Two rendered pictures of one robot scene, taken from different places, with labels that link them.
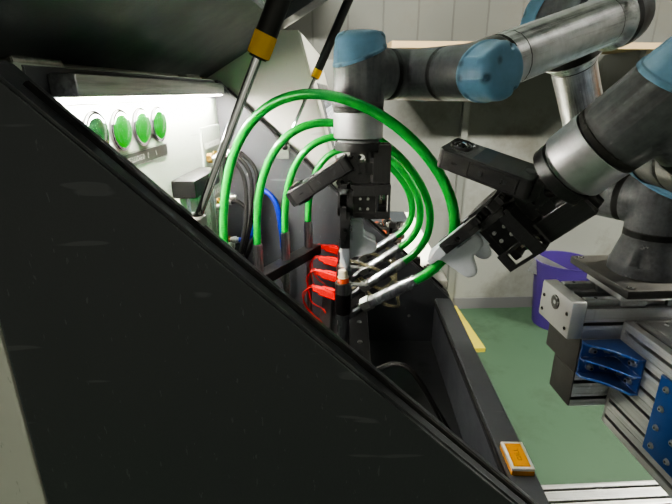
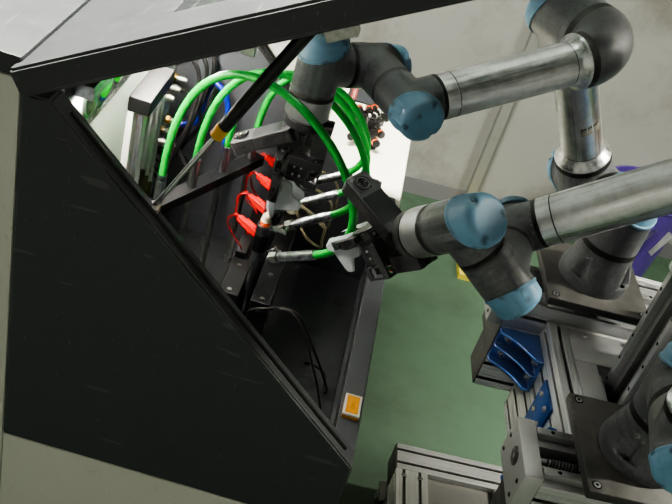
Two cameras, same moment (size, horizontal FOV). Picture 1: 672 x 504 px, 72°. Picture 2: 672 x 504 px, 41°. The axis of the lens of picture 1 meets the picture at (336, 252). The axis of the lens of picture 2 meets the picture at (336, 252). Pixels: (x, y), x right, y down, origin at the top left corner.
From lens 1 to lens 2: 0.88 m
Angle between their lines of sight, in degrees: 16
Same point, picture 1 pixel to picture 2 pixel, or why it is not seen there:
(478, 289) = (518, 192)
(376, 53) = (334, 61)
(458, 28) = not seen: outside the picture
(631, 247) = (580, 252)
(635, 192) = not seen: hidden behind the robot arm
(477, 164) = (363, 205)
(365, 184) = (301, 156)
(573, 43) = (510, 95)
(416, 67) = (369, 76)
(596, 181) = (418, 253)
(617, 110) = (430, 223)
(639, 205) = not seen: hidden behind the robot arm
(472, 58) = (400, 106)
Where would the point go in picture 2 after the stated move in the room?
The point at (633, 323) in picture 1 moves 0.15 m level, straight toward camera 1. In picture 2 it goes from (554, 325) to (517, 352)
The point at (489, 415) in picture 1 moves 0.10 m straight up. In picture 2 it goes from (353, 371) to (367, 331)
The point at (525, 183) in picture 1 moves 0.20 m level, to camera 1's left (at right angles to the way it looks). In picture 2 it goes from (386, 232) to (255, 195)
